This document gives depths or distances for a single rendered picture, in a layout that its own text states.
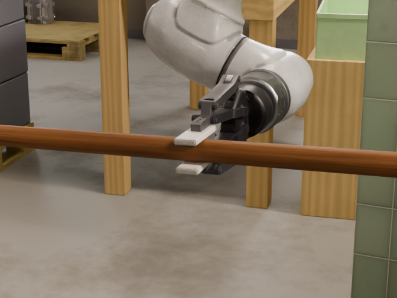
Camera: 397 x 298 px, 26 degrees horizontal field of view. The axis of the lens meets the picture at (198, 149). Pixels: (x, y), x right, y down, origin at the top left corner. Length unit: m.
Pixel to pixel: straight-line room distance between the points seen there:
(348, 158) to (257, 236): 2.66
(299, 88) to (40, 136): 0.41
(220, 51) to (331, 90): 2.37
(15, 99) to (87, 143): 3.50
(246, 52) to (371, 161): 0.41
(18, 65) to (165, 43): 3.29
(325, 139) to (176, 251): 0.82
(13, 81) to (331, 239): 1.91
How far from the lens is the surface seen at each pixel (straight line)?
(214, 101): 1.12
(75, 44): 7.10
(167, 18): 1.39
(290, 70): 1.34
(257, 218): 3.85
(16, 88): 4.64
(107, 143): 1.13
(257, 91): 1.24
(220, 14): 1.36
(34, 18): 7.96
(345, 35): 3.69
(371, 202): 2.40
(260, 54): 1.35
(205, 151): 1.07
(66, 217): 3.90
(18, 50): 4.64
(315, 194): 3.86
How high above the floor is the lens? 1.47
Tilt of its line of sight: 18 degrees down
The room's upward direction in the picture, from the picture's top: straight up
